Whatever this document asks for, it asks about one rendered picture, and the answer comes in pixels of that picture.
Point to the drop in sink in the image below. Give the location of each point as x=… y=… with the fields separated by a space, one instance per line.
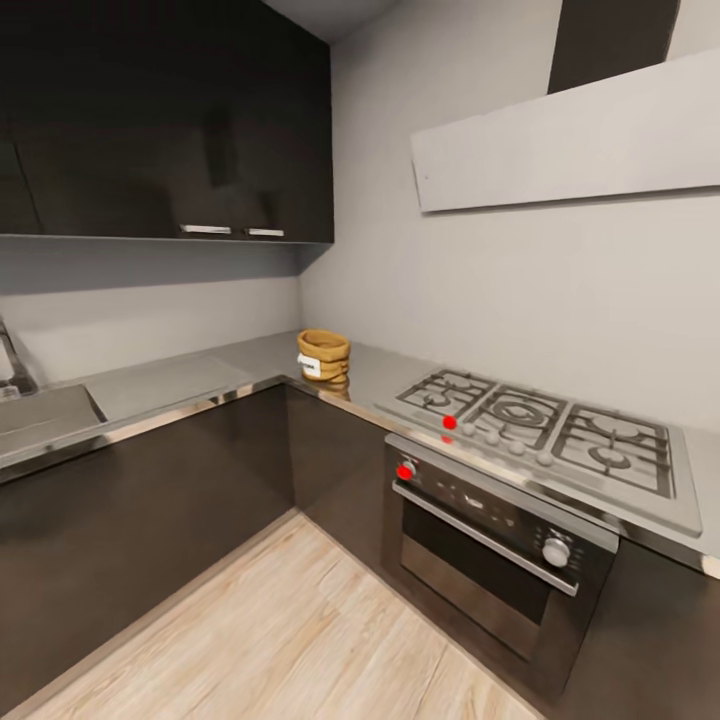
x=30 y=420

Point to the oven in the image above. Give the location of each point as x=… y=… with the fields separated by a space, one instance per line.
x=519 y=576

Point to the range hood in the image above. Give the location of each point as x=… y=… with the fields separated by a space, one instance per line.
x=618 y=117

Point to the popcorn bag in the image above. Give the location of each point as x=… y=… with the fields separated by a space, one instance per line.
x=324 y=356

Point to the burner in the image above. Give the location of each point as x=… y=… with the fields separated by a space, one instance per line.
x=629 y=459

